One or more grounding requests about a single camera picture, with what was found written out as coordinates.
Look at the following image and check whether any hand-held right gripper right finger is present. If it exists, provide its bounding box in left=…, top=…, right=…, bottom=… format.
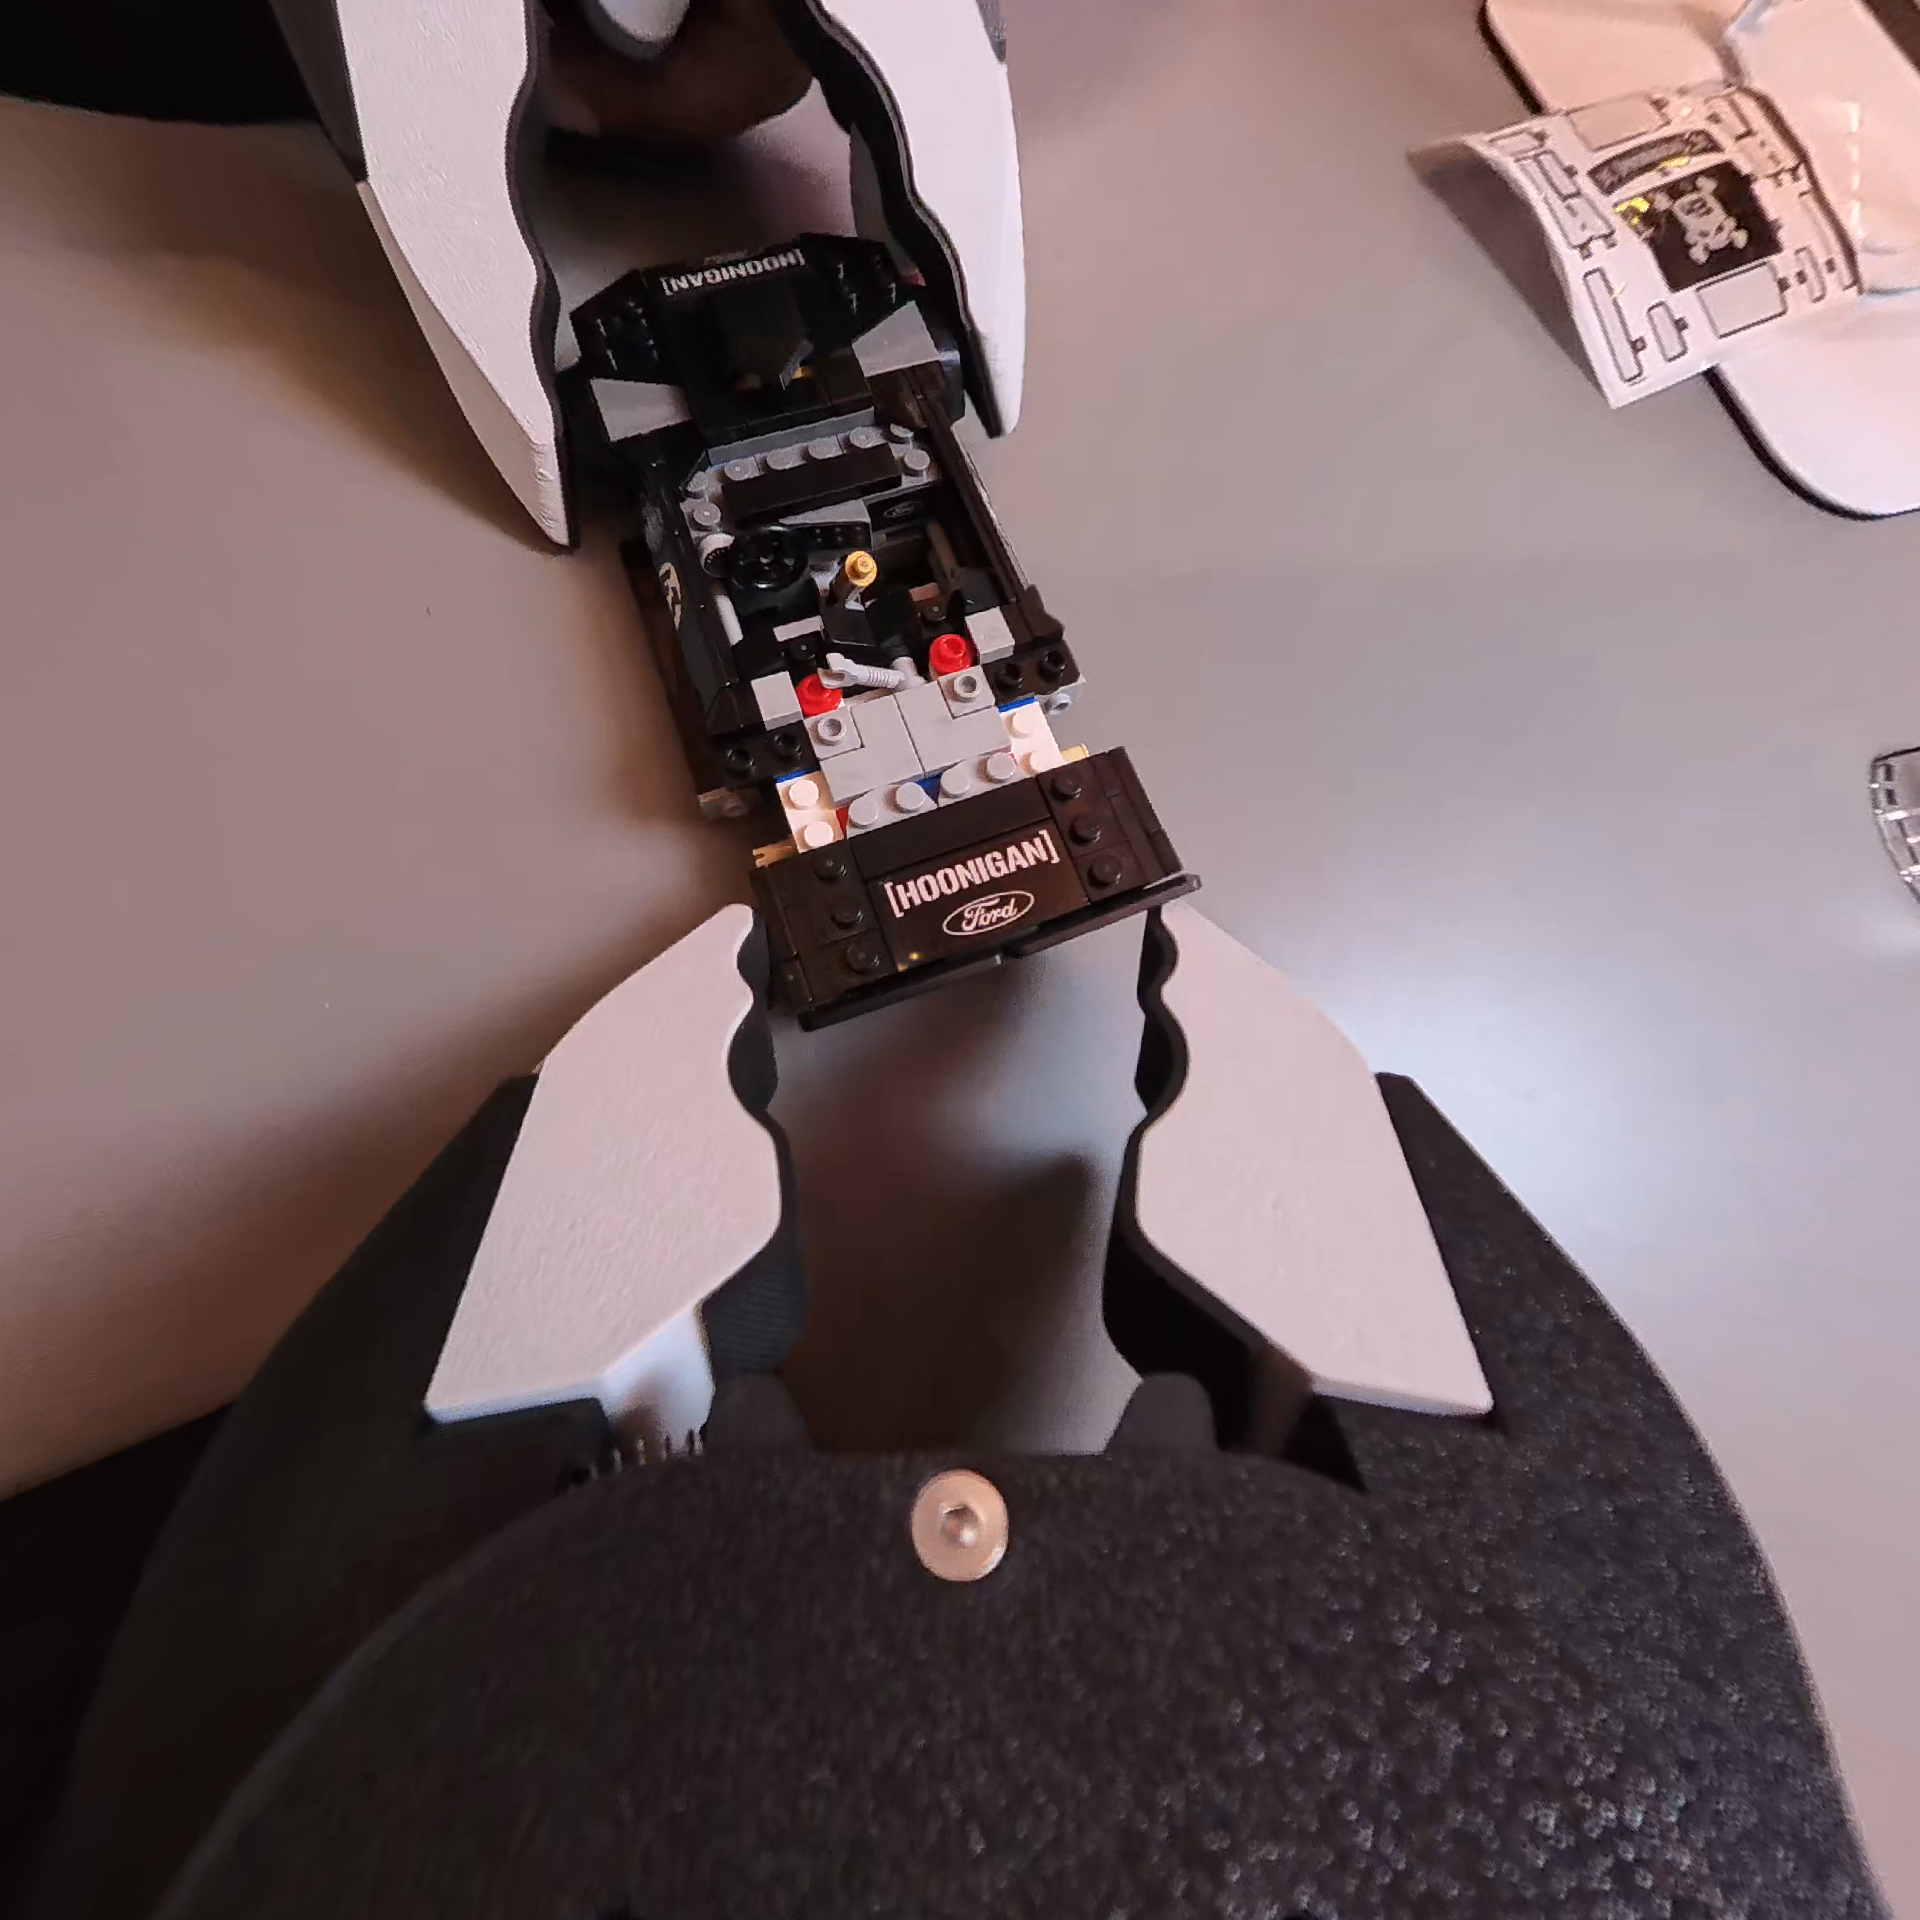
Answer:
left=1116, top=911, right=1490, bottom=1425

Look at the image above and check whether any white sticker sheet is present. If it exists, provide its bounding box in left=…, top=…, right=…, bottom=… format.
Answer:
left=1460, top=79, right=1870, bottom=409

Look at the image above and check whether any clear lego windshield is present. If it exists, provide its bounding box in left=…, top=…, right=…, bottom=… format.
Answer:
left=1870, top=744, right=1920, bottom=893

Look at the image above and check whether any black mesh pad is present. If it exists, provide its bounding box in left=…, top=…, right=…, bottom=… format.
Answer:
left=0, top=0, right=315, bottom=122

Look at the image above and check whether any white tray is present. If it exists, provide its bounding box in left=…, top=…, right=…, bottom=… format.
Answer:
left=1484, top=0, right=1920, bottom=520

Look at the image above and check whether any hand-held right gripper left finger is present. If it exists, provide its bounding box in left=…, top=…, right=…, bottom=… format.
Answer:
left=430, top=903, right=786, bottom=1425

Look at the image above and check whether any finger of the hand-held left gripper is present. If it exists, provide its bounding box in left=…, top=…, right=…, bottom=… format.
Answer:
left=786, top=0, right=1035, bottom=437
left=331, top=0, right=578, bottom=549

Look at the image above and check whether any black lego car model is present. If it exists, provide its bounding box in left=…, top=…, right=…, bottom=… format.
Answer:
left=558, top=234, right=1203, bottom=1033

